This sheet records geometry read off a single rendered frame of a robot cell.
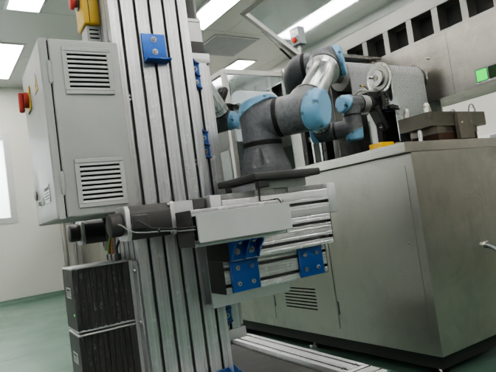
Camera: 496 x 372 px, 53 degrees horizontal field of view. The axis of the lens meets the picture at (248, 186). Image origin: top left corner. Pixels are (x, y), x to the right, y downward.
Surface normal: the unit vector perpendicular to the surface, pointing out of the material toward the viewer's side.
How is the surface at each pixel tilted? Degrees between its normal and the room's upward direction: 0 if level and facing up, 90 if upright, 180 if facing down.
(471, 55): 90
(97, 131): 90
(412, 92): 90
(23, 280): 90
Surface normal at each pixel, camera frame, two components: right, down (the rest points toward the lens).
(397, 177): -0.83, 0.08
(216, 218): 0.50, -0.12
